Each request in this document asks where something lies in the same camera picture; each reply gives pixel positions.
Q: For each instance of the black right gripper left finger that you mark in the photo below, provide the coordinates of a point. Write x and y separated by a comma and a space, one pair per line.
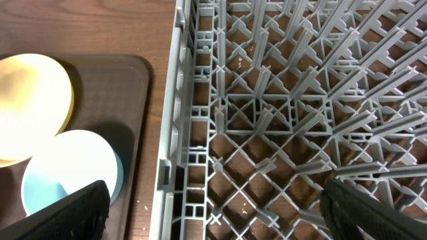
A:
80, 215

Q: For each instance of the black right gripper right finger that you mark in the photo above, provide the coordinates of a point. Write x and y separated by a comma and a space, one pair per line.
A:
347, 212

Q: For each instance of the light blue bowl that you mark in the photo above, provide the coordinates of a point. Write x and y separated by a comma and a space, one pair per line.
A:
67, 163

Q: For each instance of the yellow plate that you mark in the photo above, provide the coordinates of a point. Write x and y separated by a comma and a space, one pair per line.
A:
37, 100

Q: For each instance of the grey dishwasher rack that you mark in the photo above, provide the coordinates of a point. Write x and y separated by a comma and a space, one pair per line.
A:
265, 101

